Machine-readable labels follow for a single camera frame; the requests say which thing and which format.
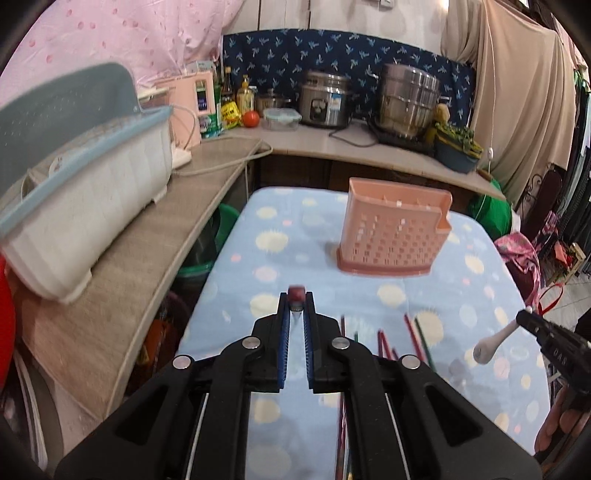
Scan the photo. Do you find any silver rice cooker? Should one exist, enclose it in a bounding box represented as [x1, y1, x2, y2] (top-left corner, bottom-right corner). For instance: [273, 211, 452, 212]
[298, 70, 353, 129]

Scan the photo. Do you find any green chopstick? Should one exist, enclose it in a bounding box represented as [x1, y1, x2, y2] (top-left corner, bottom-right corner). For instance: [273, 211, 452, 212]
[414, 317, 437, 373]

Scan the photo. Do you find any pink kitchen appliance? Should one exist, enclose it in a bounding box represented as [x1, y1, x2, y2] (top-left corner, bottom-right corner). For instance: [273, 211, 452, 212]
[155, 71, 215, 150]

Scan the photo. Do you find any navy leaf-print backsplash cloth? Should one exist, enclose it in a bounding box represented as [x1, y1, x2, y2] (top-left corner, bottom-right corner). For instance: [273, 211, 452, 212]
[222, 29, 476, 126]

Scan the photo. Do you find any beige hanging curtain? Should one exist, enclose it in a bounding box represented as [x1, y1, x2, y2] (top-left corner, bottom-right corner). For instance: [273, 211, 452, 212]
[441, 1, 576, 203]

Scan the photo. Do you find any green plastic bag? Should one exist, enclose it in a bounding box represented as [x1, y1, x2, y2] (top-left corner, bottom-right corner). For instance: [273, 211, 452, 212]
[468, 195, 512, 241]

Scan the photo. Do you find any pink dotted curtain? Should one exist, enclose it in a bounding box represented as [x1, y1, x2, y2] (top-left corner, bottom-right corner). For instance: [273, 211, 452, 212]
[1, 0, 242, 103]

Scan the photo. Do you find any stainless steel steamer pot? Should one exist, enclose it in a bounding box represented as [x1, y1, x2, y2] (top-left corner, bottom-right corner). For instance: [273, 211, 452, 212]
[373, 63, 441, 139]

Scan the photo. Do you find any white ceramic spoon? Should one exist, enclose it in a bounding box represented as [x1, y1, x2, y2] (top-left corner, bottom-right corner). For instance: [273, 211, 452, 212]
[472, 319, 531, 365]

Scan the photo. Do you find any person's right hand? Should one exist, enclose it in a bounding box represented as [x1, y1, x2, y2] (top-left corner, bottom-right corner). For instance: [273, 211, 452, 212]
[534, 387, 590, 453]

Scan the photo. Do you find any yellow oil bottle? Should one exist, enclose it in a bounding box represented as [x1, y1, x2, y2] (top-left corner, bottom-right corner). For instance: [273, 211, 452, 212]
[235, 75, 256, 114]

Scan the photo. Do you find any pink perforated utensil holder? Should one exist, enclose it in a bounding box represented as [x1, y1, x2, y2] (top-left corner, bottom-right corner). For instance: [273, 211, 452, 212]
[337, 178, 453, 277]

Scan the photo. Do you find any red tomato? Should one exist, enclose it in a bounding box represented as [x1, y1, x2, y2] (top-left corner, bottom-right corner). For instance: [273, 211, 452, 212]
[242, 110, 260, 128]

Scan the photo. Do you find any red plastic bin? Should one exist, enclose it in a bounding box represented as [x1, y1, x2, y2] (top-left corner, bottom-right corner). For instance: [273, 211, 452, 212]
[0, 258, 16, 389]

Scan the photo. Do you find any white dish drainer blue lid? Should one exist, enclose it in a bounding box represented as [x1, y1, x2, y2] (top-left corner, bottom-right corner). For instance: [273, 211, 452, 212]
[1, 63, 172, 303]

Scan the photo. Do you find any clear food storage container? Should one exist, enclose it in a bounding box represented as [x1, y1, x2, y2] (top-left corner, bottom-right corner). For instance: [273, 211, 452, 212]
[262, 108, 301, 131]

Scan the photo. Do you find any blue basin with vegetables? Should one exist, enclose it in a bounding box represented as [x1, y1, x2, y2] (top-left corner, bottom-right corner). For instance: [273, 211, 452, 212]
[434, 123, 484, 174]

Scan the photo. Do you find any wooden L-shaped counter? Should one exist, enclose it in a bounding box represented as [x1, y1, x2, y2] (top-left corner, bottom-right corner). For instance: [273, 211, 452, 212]
[13, 123, 503, 420]

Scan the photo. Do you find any pink floral cloth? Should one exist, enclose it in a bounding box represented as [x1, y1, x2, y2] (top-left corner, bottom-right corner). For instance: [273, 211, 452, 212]
[494, 232, 555, 316]

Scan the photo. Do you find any blue planet-print tablecloth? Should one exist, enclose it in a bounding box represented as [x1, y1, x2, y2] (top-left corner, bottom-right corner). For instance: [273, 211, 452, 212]
[179, 188, 549, 479]

